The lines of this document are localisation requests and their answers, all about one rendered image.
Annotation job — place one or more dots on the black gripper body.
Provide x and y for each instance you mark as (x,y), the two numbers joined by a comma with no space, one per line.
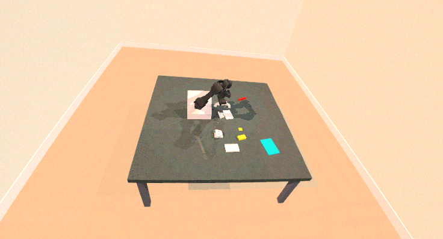
(222,96)

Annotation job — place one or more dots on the cyan flat rectangular plate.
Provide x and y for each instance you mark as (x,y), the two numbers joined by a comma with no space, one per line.
(269,146)

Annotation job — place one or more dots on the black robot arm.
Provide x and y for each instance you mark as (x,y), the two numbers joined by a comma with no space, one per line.
(217,88)

